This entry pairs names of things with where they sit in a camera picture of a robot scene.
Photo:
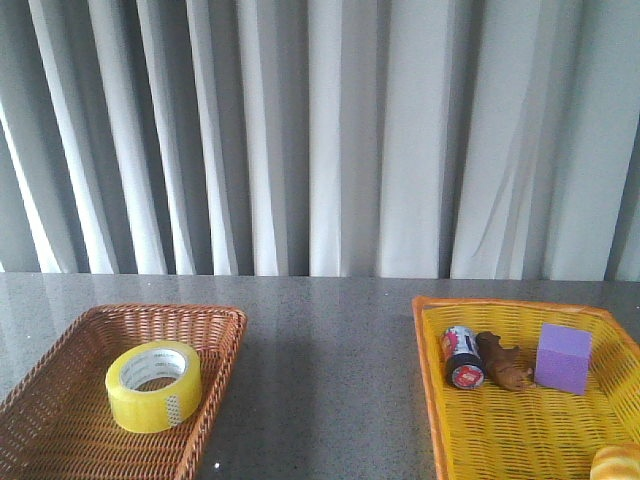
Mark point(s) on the yellow plastic basket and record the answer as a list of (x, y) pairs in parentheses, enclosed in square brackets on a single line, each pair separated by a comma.
[(539, 433)]

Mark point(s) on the yellow tape roll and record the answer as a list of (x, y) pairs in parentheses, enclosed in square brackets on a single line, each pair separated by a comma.
[(155, 386)]

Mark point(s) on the small printed can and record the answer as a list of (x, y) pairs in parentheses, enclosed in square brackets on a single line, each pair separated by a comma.
[(464, 368)]

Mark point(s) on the purple foam cube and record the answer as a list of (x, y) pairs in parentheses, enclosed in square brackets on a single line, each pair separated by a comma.
[(563, 358)]

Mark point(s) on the brown wicker basket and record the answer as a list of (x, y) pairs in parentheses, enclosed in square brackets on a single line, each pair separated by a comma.
[(56, 423)]

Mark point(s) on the yellow bread roll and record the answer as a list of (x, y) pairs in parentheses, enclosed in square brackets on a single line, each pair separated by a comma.
[(616, 462)]

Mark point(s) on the grey pleated curtain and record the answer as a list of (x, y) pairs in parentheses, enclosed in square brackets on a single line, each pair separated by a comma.
[(407, 139)]

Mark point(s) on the brown toy animal figure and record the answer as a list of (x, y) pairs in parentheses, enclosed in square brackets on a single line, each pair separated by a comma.
[(500, 363)]

